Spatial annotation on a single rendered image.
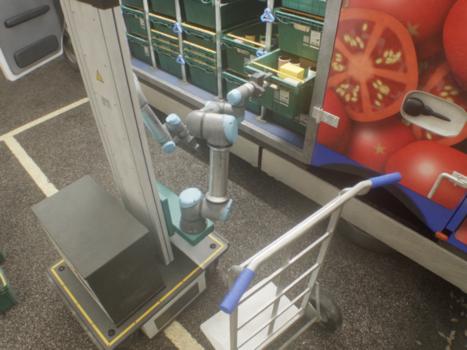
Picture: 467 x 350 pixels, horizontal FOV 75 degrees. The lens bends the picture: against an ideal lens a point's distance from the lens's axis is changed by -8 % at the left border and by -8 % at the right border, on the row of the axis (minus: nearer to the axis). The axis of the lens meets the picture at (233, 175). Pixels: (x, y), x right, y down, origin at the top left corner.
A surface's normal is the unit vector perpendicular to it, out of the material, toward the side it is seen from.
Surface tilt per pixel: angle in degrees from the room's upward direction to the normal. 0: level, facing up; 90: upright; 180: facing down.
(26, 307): 0
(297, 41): 96
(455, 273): 90
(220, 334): 0
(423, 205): 90
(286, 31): 94
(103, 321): 0
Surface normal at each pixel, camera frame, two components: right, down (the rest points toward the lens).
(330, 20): -0.68, 0.50
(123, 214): 0.00, -0.73
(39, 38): 0.93, 0.25
